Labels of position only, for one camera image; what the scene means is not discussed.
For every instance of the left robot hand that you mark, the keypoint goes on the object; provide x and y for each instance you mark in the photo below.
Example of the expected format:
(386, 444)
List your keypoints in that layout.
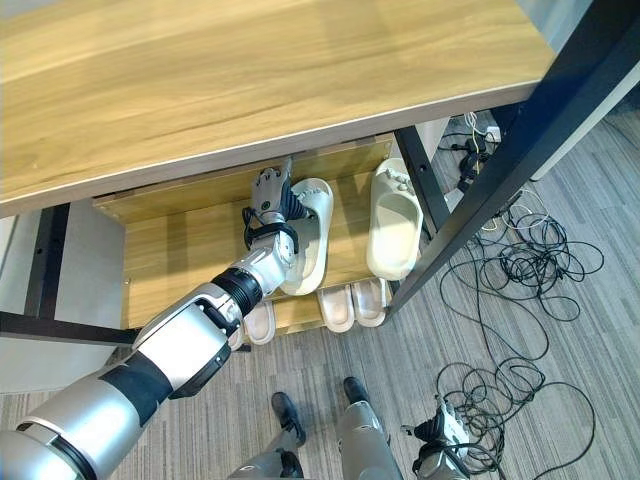
(270, 195)

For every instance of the wooden rack shelf board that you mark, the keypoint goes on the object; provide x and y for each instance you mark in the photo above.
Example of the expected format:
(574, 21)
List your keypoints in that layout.
(200, 250)

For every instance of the robot right leg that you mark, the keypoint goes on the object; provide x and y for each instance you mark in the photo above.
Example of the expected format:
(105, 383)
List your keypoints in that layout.
(362, 440)

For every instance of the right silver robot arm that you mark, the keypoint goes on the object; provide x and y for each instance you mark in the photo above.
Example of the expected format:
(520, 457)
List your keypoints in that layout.
(442, 465)

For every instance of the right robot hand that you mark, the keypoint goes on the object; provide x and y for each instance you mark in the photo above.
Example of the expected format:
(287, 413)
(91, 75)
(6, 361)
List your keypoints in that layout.
(440, 425)

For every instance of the beige flat slipper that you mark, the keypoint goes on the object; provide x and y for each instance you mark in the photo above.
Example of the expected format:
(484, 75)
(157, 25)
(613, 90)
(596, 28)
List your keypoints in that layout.
(236, 341)
(261, 322)
(369, 302)
(336, 310)

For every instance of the white power strip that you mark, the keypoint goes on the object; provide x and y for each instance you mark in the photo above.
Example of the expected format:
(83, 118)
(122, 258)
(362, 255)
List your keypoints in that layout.
(492, 133)

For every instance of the robot left leg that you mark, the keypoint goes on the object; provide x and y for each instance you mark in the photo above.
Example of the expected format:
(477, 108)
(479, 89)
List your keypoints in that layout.
(287, 425)

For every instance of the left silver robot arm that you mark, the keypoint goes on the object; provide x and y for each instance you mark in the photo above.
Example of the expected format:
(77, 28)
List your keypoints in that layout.
(175, 345)

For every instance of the wooden rack top board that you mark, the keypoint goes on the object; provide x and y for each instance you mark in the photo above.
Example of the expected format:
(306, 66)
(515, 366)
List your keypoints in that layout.
(225, 85)

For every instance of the robot leg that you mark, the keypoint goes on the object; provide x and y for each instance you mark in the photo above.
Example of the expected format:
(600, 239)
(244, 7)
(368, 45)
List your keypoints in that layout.
(287, 425)
(362, 440)

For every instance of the black metal frame post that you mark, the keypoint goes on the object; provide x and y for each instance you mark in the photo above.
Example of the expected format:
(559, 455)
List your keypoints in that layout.
(510, 170)

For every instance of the black power adapter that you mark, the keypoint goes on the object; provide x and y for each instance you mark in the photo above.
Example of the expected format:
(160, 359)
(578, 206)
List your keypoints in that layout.
(470, 167)

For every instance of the cream slide slipper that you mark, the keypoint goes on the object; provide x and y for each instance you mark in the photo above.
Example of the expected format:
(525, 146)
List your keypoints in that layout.
(395, 250)
(312, 250)

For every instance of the black metal rack leg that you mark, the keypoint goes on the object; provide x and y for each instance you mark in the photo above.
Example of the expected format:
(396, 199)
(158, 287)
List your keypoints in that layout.
(422, 175)
(46, 265)

